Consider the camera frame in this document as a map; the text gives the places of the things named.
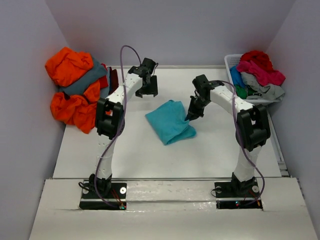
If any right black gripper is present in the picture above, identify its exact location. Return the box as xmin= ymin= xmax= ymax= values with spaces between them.
xmin=185 ymin=95 xmax=210 ymax=123

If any teal t shirt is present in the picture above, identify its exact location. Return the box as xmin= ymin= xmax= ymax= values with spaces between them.
xmin=145 ymin=100 xmax=197 ymax=146

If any orange t shirt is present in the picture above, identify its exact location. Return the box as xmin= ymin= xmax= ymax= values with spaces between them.
xmin=44 ymin=47 xmax=110 ymax=134

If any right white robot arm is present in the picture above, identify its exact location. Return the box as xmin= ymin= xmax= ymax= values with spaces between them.
xmin=185 ymin=74 xmax=271 ymax=199

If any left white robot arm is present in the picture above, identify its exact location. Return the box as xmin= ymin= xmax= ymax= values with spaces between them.
xmin=88 ymin=58 xmax=158 ymax=198

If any dark red folded shirt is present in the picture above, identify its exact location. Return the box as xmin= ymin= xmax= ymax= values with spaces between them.
xmin=98 ymin=64 xmax=119 ymax=98

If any green garment in basket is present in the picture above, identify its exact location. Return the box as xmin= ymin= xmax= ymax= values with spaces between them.
xmin=234 ymin=85 xmax=249 ymax=100

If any blue t shirt in basket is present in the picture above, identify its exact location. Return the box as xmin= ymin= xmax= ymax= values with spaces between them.
xmin=229 ymin=65 xmax=246 ymax=88

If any white plastic laundry basket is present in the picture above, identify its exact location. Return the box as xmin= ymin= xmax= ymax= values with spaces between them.
xmin=224 ymin=53 xmax=282 ymax=106

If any magenta t shirt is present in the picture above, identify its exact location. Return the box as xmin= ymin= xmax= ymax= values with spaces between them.
xmin=236 ymin=60 xmax=286 ymax=86

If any grey t shirt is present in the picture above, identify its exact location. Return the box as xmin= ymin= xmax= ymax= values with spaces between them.
xmin=240 ymin=72 xmax=285 ymax=101

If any red t shirt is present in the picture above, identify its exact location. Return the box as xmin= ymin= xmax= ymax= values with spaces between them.
xmin=240 ymin=50 xmax=274 ymax=72

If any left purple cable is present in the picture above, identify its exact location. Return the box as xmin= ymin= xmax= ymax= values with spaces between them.
xmin=94 ymin=45 xmax=143 ymax=210

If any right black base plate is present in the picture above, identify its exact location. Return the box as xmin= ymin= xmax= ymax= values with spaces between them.
xmin=210 ymin=181 xmax=263 ymax=210

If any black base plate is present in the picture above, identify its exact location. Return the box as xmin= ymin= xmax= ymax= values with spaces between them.
xmin=210 ymin=181 xmax=263 ymax=210
xmin=78 ymin=181 xmax=127 ymax=211

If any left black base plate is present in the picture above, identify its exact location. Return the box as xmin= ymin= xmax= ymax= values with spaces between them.
xmin=78 ymin=181 xmax=127 ymax=211

